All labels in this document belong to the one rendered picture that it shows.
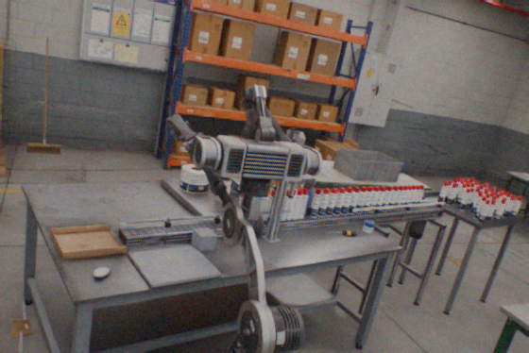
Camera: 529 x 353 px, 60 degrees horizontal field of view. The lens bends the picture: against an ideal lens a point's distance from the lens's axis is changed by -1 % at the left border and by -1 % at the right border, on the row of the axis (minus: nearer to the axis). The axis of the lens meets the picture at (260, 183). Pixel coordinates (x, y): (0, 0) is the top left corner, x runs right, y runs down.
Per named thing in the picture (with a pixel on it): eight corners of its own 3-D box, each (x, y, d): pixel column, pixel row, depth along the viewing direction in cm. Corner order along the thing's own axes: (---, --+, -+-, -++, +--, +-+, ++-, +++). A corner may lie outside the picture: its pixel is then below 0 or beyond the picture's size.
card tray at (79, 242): (110, 230, 247) (110, 224, 246) (126, 253, 227) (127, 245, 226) (50, 235, 229) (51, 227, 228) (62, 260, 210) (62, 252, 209)
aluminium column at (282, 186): (271, 236, 281) (295, 130, 261) (276, 240, 278) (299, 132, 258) (265, 237, 279) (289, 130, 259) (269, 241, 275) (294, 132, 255)
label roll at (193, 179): (180, 192, 309) (183, 172, 305) (178, 182, 327) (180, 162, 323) (210, 194, 315) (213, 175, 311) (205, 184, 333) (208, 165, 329)
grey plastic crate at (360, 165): (374, 170, 519) (379, 151, 513) (398, 182, 486) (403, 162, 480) (332, 167, 491) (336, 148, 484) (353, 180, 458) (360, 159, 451)
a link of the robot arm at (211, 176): (171, 132, 243) (188, 121, 245) (169, 131, 249) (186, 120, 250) (213, 196, 258) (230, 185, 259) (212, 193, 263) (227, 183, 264)
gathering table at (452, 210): (436, 271, 487) (465, 190, 460) (490, 303, 440) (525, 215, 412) (393, 280, 445) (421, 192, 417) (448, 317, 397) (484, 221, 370)
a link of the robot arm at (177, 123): (161, 117, 242) (177, 107, 244) (174, 137, 251) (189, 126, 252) (186, 148, 207) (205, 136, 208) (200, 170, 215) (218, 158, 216)
